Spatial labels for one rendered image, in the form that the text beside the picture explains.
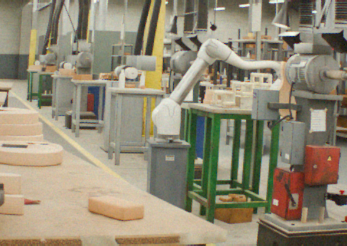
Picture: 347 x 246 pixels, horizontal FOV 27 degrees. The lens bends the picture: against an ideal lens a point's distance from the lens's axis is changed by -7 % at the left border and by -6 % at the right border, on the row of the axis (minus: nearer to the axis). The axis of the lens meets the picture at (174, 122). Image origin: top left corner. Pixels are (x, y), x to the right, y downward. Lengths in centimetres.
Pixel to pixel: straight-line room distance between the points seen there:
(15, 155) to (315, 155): 255
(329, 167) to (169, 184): 122
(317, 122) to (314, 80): 27
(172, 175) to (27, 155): 284
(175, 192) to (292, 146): 100
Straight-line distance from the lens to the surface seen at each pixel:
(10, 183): 171
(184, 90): 546
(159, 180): 521
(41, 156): 248
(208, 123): 616
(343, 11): 464
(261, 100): 484
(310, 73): 466
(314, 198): 480
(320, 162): 463
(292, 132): 469
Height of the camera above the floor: 127
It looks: 5 degrees down
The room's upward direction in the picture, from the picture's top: 3 degrees clockwise
